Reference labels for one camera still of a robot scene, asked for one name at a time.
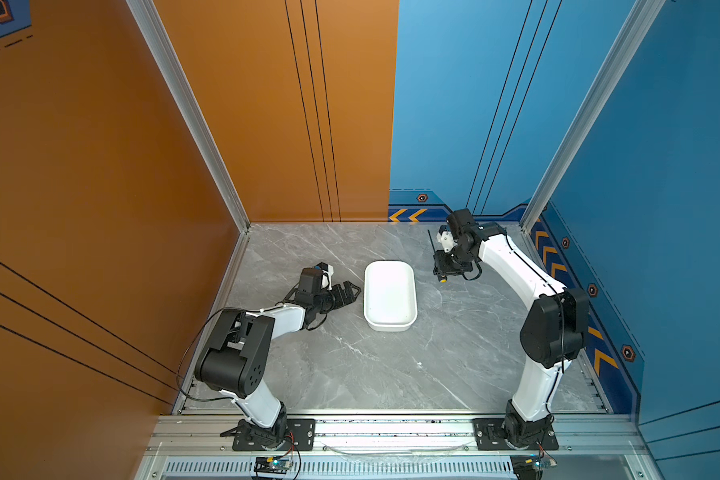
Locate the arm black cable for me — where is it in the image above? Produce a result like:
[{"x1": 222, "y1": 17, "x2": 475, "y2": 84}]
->
[
  {"x1": 175, "y1": 307, "x2": 241, "y2": 403},
  {"x1": 503, "y1": 233, "x2": 568, "y2": 373}
]

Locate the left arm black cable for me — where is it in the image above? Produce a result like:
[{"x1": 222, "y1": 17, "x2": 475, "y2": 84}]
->
[{"x1": 175, "y1": 307, "x2": 241, "y2": 403}]

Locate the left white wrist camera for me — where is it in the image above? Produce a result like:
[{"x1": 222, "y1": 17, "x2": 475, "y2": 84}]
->
[{"x1": 315, "y1": 262, "x2": 334, "y2": 290}]

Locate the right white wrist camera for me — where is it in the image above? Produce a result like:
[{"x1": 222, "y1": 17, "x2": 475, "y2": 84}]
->
[{"x1": 436, "y1": 225, "x2": 456, "y2": 253}]

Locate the green circuit board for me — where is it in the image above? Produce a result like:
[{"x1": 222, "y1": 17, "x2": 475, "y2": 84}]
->
[
  {"x1": 253, "y1": 456, "x2": 297, "y2": 479},
  {"x1": 510, "y1": 455, "x2": 558, "y2": 480}
]

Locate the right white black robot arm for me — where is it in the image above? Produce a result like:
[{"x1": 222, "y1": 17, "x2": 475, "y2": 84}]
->
[{"x1": 433, "y1": 209, "x2": 590, "y2": 449}]

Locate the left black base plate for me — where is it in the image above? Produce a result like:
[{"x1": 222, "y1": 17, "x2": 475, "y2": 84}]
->
[{"x1": 232, "y1": 418, "x2": 316, "y2": 452}]

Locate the right aluminium corner post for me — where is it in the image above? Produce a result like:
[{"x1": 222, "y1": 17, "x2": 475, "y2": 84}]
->
[{"x1": 519, "y1": 0, "x2": 665, "y2": 234}]

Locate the aluminium corner post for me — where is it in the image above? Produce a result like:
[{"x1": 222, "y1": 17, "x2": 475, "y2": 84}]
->
[
  {"x1": 126, "y1": 0, "x2": 250, "y2": 235},
  {"x1": 519, "y1": 0, "x2": 665, "y2": 234}
]

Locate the right green circuit board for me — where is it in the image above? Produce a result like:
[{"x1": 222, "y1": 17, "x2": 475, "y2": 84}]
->
[{"x1": 510, "y1": 455, "x2": 558, "y2": 480}]

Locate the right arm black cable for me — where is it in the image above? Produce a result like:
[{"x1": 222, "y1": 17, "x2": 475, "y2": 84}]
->
[{"x1": 503, "y1": 233, "x2": 568, "y2": 373}]

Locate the left aluminium corner post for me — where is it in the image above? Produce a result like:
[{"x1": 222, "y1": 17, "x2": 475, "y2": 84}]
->
[{"x1": 126, "y1": 0, "x2": 250, "y2": 235}]

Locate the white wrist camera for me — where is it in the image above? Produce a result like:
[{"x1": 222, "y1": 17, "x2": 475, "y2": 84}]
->
[
  {"x1": 315, "y1": 262, "x2": 334, "y2": 290},
  {"x1": 436, "y1": 225, "x2": 456, "y2": 253}
]

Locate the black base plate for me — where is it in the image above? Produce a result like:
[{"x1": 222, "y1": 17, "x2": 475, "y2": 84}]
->
[
  {"x1": 472, "y1": 417, "x2": 560, "y2": 451},
  {"x1": 232, "y1": 418, "x2": 316, "y2": 452}
]

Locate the aluminium front rail frame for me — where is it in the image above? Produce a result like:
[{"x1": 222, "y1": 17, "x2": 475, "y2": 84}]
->
[{"x1": 135, "y1": 411, "x2": 662, "y2": 479}]

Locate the white plastic bin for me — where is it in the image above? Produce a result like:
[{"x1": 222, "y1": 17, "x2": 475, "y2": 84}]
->
[{"x1": 363, "y1": 261, "x2": 418, "y2": 333}]

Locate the yellow black screwdriver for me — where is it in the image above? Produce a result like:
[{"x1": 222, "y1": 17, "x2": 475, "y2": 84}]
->
[{"x1": 427, "y1": 230, "x2": 447, "y2": 283}]

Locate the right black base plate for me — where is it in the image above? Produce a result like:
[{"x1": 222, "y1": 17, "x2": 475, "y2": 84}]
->
[{"x1": 472, "y1": 417, "x2": 560, "y2": 451}]

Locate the left green circuit board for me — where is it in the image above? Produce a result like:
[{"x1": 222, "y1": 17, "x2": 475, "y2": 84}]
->
[{"x1": 253, "y1": 456, "x2": 297, "y2": 479}]

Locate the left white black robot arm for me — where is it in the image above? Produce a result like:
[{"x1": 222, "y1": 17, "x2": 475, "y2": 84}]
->
[{"x1": 194, "y1": 263, "x2": 361, "y2": 449}]

